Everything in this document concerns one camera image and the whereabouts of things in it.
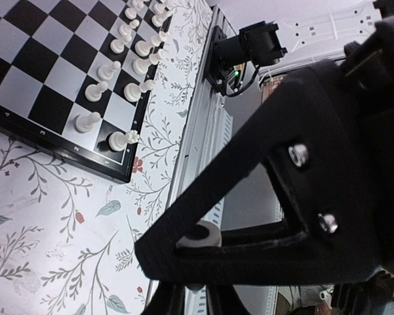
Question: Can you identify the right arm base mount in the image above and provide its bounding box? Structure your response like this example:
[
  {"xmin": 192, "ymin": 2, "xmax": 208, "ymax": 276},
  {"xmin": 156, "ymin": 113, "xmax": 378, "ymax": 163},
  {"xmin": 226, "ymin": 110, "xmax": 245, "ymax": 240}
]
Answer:
[{"xmin": 204, "ymin": 26, "xmax": 250, "ymax": 96}]

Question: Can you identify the white pawn seventh row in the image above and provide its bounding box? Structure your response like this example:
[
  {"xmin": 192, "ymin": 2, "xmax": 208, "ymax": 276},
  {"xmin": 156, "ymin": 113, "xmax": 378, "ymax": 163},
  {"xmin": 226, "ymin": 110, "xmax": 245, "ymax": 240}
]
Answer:
[{"xmin": 75, "ymin": 112, "xmax": 101, "ymax": 133}]

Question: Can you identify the floral patterned table mat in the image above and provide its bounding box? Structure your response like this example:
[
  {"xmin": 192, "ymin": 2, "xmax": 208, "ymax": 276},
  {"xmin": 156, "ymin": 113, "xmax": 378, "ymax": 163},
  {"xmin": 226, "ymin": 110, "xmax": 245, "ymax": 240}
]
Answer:
[{"xmin": 0, "ymin": 1, "xmax": 212, "ymax": 314}]

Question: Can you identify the white pawn fourth row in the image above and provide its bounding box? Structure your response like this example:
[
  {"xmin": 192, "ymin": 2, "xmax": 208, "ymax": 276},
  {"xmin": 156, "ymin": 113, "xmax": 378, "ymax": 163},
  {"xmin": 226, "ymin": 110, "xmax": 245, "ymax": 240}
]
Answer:
[{"xmin": 118, "ymin": 19, "xmax": 140, "ymax": 36}]

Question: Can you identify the white knight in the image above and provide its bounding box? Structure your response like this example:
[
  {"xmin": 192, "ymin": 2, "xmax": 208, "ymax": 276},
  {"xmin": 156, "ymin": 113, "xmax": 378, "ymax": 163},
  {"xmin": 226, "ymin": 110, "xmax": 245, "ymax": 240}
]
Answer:
[{"xmin": 124, "ymin": 79, "xmax": 156, "ymax": 102}]

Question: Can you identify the black grey chessboard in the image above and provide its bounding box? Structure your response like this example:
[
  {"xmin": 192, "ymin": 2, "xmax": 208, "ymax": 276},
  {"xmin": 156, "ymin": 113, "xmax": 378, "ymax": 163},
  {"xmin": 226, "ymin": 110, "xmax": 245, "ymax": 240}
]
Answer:
[{"xmin": 0, "ymin": 1, "xmax": 173, "ymax": 182}]

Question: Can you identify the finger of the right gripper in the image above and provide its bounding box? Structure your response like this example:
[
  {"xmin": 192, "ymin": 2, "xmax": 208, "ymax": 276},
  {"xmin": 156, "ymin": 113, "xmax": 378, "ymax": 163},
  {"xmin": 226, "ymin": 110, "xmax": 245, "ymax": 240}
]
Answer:
[{"xmin": 135, "ymin": 62, "xmax": 377, "ymax": 285}]

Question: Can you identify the white pawn fifth row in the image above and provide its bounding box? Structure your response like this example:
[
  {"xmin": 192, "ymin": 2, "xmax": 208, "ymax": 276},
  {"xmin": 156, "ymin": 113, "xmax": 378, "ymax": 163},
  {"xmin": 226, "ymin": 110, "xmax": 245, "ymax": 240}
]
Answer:
[{"xmin": 125, "ymin": 7, "xmax": 142, "ymax": 20}]

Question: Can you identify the white chess piece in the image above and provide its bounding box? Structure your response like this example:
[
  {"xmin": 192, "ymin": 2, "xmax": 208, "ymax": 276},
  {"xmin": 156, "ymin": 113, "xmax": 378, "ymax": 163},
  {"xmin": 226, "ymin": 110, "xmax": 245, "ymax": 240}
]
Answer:
[
  {"xmin": 132, "ymin": 49, "xmax": 167, "ymax": 75},
  {"xmin": 151, "ymin": 10, "xmax": 173, "ymax": 28}
]

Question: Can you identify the white pawn sixth row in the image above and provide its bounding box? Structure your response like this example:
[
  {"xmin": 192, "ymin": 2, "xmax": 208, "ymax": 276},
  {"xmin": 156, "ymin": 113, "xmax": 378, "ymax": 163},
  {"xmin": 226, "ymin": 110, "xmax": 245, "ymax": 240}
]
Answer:
[{"xmin": 131, "ymin": 0, "xmax": 144, "ymax": 11}]

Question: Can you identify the white piece corner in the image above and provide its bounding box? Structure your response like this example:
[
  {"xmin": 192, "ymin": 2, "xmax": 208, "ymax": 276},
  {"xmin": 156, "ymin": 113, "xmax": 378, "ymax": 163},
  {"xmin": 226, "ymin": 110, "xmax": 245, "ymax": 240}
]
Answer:
[{"xmin": 153, "ymin": 1, "xmax": 168, "ymax": 14}]

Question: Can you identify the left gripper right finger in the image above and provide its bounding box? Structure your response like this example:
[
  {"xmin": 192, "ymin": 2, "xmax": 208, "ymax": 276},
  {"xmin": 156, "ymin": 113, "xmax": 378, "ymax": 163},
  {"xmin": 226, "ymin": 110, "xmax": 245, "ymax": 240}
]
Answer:
[{"xmin": 208, "ymin": 285, "xmax": 248, "ymax": 315}]

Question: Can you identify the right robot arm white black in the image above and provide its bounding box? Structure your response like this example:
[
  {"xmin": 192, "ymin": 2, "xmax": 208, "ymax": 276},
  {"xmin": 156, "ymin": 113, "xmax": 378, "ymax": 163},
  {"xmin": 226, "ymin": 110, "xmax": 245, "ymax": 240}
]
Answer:
[{"xmin": 135, "ymin": 1, "xmax": 394, "ymax": 285}]

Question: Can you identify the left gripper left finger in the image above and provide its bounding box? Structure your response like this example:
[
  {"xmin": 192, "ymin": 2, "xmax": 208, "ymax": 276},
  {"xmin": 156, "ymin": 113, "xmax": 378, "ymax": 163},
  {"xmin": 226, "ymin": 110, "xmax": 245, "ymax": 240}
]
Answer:
[{"xmin": 144, "ymin": 282, "xmax": 186, "ymax": 315}]

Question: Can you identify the white rook corner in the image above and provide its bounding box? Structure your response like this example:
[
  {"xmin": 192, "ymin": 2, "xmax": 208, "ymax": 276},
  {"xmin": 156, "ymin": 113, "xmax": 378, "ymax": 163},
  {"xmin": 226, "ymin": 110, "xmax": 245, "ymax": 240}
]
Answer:
[{"xmin": 108, "ymin": 130, "xmax": 140, "ymax": 152}]

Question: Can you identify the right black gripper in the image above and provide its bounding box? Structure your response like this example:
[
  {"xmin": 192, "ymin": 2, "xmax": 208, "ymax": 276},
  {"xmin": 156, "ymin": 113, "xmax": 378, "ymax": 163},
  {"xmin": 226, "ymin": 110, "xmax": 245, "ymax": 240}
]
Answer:
[{"xmin": 341, "ymin": 1, "xmax": 394, "ymax": 275}]

